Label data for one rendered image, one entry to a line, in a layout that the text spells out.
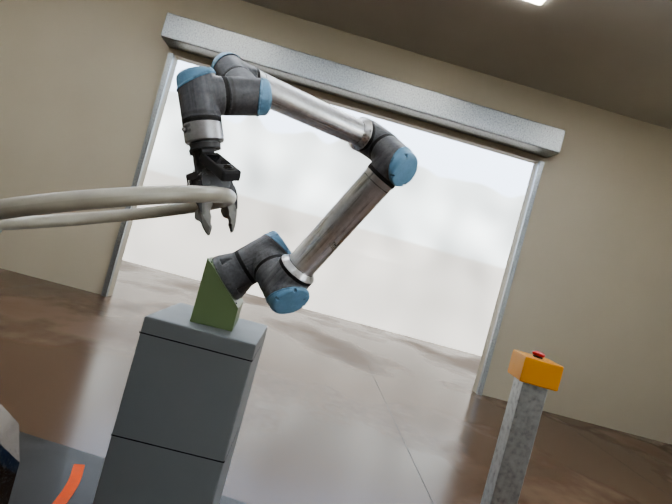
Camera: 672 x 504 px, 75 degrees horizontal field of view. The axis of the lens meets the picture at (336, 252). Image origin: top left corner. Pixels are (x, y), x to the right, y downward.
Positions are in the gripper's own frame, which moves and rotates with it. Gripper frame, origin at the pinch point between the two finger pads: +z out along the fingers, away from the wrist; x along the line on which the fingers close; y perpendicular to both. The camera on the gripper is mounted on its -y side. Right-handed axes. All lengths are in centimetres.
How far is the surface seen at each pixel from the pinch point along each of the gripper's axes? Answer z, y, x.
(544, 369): 54, -37, -81
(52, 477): 94, 123, 28
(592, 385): 258, 111, -552
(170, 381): 50, 58, -3
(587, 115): -92, 107, -595
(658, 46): -126, 7, -488
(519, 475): 87, -30, -73
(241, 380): 53, 42, -22
